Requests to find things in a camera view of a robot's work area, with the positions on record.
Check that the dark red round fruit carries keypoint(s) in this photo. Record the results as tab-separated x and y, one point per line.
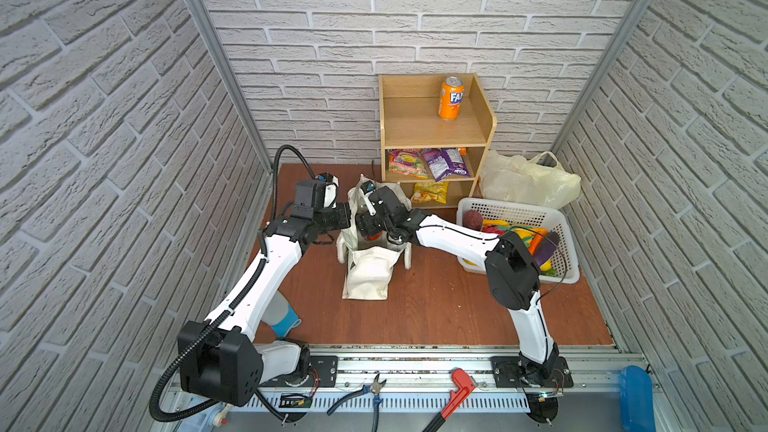
473	220

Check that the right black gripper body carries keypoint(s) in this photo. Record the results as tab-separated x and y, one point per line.
387	225

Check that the aluminium mounting rail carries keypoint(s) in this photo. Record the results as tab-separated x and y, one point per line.
419	379

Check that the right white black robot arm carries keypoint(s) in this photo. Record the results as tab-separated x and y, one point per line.
511	271

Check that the purple eggplant toy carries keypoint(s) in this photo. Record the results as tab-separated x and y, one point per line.
546	249

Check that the white plastic basket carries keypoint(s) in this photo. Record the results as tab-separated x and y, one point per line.
564	262

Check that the orange Fanta can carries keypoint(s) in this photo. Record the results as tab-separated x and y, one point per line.
451	96

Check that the red black clamp tool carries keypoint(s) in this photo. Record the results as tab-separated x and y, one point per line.
465	385

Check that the cream plastic grocery bag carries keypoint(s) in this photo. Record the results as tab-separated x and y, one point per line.
539	181

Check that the yellow chips bag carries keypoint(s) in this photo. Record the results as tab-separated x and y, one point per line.
425	192

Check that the orange carrot toy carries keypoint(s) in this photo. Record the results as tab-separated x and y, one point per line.
533	242

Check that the colourful candy snack bag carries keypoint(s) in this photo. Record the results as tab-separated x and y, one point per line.
407	162

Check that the blue plastic container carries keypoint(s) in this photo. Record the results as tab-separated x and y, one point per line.
636	400

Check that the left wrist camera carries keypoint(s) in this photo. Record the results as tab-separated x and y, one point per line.
331	184

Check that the grey blue work glove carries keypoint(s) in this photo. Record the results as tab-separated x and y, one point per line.
280	316

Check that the blue handled pliers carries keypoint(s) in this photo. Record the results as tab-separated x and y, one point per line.
374	389

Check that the purple snack bag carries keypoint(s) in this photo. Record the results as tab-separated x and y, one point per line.
445	162

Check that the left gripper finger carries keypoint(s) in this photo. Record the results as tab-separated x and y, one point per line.
341	209
339	223

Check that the wooden shelf unit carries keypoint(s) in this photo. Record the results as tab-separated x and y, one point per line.
408	111

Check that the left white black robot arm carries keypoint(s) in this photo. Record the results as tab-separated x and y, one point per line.
217	357

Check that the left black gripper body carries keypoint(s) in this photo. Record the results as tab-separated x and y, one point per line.
344	217

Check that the white floral canvas tote bag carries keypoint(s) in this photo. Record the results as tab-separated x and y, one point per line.
370	263

